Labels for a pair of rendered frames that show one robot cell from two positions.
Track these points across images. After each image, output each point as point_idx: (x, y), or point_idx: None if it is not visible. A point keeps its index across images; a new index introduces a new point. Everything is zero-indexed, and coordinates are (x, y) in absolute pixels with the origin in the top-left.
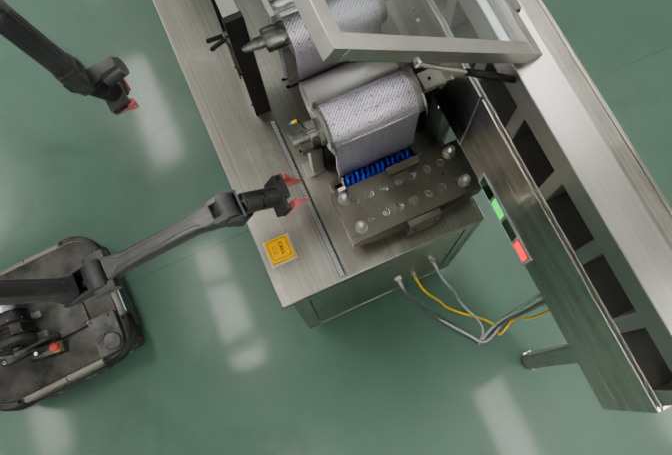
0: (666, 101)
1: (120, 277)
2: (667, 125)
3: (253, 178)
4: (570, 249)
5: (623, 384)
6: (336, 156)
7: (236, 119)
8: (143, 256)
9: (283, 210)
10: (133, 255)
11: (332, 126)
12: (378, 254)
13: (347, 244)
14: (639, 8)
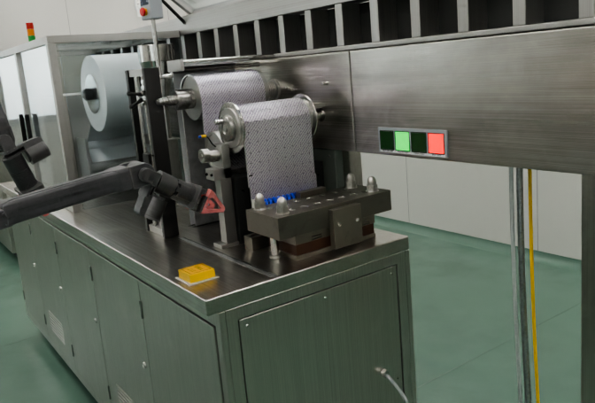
0: (567, 348)
1: (8, 220)
2: (580, 360)
3: (163, 257)
4: (454, 34)
5: (568, 73)
6: (245, 145)
7: (144, 242)
8: (43, 192)
9: (198, 194)
10: (32, 192)
11: (237, 106)
12: (309, 263)
13: (273, 264)
14: (500, 311)
